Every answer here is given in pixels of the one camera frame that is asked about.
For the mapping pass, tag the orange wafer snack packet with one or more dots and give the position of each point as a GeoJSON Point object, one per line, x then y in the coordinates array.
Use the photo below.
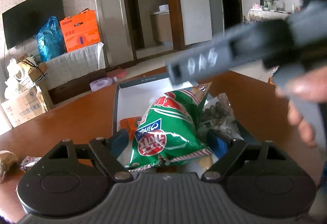
{"type": "Point", "coordinates": [131, 125]}

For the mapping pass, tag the brown paper snack packet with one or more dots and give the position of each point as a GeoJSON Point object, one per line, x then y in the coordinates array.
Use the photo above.
{"type": "Point", "coordinates": [8, 159]}

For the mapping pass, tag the side table with lace cloth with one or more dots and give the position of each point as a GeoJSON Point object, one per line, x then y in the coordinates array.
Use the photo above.
{"type": "Point", "coordinates": [260, 15]}

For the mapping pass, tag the person's right hand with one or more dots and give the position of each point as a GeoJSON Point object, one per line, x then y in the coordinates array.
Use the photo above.
{"type": "Point", "coordinates": [307, 94]}

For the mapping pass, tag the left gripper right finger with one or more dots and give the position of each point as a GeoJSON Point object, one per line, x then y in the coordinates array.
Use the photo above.
{"type": "Point", "coordinates": [227, 150]}

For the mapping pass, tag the small cardboard box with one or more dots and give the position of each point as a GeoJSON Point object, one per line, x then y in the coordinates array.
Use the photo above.
{"type": "Point", "coordinates": [31, 72]}

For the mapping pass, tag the white crumpled plastic bag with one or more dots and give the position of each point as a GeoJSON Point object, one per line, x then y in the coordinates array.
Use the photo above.
{"type": "Point", "coordinates": [14, 87]}

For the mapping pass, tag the tall grey refrigerator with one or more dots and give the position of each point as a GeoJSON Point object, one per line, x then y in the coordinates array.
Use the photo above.
{"type": "Point", "coordinates": [217, 16]}

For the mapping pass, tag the white rice cooker pot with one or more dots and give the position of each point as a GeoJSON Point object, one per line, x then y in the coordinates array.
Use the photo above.
{"type": "Point", "coordinates": [163, 8]}

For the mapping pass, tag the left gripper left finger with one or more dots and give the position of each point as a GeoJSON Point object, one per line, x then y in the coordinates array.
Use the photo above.
{"type": "Point", "coordinates": [106, 152]}

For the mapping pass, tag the orange gift bag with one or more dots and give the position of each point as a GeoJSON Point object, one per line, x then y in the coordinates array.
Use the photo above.
{"type": "Point", "coordinates": [80, 30]}

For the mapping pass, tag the purple detergent bottle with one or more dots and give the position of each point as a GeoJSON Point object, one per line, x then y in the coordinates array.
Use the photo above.
{"type": "Point", "coordinates": [102, 83]}

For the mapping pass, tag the blue plastic bag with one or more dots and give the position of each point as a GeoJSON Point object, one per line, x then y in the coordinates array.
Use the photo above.
{"type": "Point", "coordinates": [50, 40]}

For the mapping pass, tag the grey nut snack packet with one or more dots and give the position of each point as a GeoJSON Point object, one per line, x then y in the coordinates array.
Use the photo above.
{"type": "Point", "coordinates": [217, 114]}

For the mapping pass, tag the green chips bag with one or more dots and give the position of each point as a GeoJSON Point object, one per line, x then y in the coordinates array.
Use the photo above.
{"type": "Point", "coordinates": [168, 131]}

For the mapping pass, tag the cabinet with white cloth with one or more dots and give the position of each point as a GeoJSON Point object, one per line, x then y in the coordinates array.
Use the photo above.
{"type": "Point", "coordinates": [70, 74]}

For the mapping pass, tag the pink red floor item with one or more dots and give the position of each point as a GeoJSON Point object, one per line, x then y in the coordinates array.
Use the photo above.
{"type": "Point", "coordinates": [117, 72]}

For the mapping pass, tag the kitchen counter cabinet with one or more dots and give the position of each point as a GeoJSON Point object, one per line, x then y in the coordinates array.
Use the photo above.
{"type": "Point", "coordinates": [161, 27]}

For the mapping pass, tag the clear pink candy packet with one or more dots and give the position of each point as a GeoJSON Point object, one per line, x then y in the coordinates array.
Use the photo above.
{"type": "Point", "coordinates": [28, 162]}

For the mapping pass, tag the large brown cardboard box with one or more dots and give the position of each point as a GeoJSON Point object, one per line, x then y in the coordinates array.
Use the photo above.
{"type": "Point", "coordinates": [26, 106]}

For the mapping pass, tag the grey cardboard box tray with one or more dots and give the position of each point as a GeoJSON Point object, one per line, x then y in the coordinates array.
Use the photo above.
{"type": "Point", "coordinates": [133, 98]}

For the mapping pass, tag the black wall television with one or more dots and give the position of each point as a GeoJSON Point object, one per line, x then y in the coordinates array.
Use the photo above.
{"type": "Point", "coordinates": [25, 20]}

